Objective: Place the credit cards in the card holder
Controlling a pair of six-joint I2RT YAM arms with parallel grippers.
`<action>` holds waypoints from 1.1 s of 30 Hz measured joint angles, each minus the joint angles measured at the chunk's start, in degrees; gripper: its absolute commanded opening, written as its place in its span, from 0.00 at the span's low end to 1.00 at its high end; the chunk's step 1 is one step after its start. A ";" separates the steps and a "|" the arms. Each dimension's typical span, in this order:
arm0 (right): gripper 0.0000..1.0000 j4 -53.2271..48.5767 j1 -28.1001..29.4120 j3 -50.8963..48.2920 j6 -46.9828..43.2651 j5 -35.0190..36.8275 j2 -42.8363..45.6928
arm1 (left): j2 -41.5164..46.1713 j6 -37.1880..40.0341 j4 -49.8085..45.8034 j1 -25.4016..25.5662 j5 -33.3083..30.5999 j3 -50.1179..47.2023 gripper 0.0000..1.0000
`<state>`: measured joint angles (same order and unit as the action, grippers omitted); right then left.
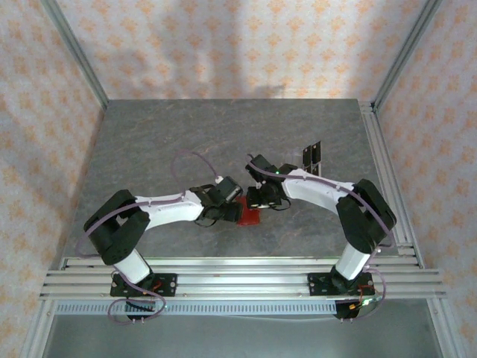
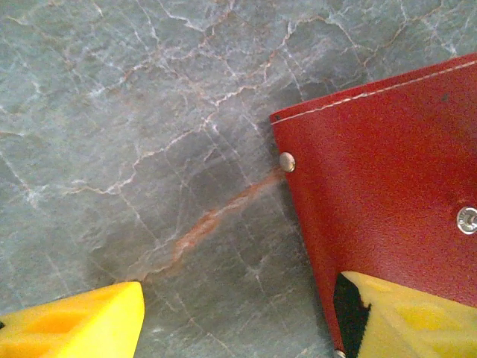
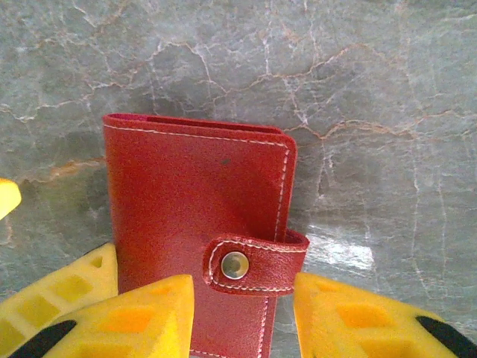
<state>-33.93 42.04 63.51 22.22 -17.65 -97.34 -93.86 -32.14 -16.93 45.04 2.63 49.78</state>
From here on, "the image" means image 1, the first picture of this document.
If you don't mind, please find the aluminium corner post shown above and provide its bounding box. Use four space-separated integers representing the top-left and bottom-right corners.
371 0 444 109
40 0 110 110

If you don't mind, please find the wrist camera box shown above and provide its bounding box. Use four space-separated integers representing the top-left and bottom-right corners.
244 154 277 183
206 177 244 205

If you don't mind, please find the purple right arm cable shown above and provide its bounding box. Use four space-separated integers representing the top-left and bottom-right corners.
247 153 397 322

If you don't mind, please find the aluminium side rail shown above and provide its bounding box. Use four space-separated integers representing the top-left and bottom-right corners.
358 98 426 269

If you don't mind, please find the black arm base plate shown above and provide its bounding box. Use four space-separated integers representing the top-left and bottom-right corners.
306 271 373 298
110 273 177 298

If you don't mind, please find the wide aluminium base rail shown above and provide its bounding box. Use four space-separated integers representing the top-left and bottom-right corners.
39 268 448 301

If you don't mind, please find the aluminium frame leg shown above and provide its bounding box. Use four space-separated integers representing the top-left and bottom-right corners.
426 298 459 358
20 298 57 358

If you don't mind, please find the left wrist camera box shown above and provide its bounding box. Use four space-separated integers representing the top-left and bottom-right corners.
206 177 244 205

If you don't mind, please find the red card holder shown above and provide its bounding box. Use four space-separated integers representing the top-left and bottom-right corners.
236 196 262 227

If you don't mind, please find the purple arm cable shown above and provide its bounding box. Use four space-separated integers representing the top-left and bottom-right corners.
247 153 397 322
76 148 221 326

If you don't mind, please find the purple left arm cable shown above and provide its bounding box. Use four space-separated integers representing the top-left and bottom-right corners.
76 148 221 326

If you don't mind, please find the slotted grey cable duct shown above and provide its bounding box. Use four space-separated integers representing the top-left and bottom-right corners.
54 301 338 317

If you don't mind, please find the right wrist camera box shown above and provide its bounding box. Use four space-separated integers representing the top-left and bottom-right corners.
244 154 277 183

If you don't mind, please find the arm control board with wires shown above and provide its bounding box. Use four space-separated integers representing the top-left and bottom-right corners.
333 296 385 321

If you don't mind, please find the clear acrylic card stand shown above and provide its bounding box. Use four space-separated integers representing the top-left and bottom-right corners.
292 140 323 177

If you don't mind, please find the slim aluminium table-edge rail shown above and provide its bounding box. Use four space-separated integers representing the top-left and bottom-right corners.
59 256 426 271

